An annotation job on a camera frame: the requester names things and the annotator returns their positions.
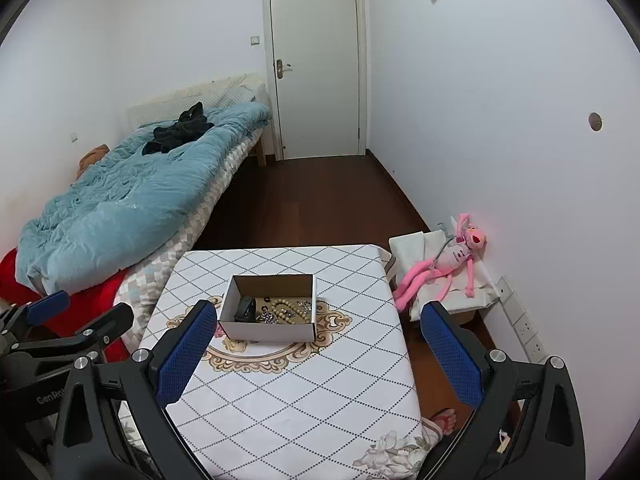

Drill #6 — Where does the brown pillow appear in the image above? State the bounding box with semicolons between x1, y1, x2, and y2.
76;144;110;179

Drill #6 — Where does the white cardboard box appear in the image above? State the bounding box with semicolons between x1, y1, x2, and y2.
218;274;318;344

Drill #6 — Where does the white side box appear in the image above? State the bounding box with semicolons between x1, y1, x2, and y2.
388;228;501;322

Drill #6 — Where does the person's foot in sandal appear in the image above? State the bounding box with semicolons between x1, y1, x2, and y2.
431;408;457;436

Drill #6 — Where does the patterned white tablecloth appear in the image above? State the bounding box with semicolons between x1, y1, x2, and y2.
143;245;439;479

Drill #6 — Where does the black clothing on bed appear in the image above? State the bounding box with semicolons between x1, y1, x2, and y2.
142;102;214;155

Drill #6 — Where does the teal blue duvet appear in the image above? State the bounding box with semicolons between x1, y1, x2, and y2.
14;102;271;295

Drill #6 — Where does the checkered bed sheet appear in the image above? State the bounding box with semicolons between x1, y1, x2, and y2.
114;128;264;353

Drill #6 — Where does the red blanket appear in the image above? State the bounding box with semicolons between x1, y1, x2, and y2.
0;246;132;366

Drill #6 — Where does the white door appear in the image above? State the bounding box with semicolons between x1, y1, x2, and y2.
262;0;368;160

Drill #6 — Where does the white wall power strip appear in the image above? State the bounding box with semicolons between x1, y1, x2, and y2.
495;276;549;364

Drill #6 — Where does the wooden bead bracelet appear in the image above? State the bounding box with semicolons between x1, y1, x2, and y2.
269;298;302;323

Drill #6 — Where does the pink panther plush toy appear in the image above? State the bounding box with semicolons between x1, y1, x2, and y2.
390;214;488;318

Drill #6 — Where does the black smart wristband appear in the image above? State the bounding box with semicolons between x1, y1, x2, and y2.
233;296;257;323

